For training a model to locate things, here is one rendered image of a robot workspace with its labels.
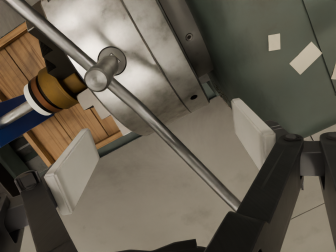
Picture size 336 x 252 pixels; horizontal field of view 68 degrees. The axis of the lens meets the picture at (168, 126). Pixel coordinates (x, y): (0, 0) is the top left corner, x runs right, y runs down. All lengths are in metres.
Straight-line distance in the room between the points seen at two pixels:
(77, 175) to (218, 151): 1.56
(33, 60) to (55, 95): 0.29
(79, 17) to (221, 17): 0.16
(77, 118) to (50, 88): 0.27
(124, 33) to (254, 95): 0.17
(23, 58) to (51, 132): 0.21
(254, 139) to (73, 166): 0.12
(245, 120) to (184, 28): 0.21
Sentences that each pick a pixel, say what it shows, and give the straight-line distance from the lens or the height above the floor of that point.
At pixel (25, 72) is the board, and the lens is 0.77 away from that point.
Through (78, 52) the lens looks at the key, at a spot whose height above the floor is 1.31.
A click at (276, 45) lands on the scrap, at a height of 1.26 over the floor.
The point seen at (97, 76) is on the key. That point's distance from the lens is 0.23.
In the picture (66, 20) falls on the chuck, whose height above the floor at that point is 1.23.
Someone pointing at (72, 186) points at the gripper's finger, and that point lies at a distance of 0.17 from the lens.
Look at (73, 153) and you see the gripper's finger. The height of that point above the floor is 1.38.
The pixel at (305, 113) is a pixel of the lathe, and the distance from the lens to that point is 0.33.
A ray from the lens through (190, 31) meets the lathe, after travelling 0.35.
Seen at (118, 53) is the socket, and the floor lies 1.24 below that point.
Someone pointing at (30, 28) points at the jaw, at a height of 1.20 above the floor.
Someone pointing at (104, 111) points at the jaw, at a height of 1.11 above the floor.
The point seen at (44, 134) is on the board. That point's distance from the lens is 0.79.
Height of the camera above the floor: 1.54
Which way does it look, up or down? 71 degrees down
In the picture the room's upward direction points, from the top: 175 degrees counter-clockwise
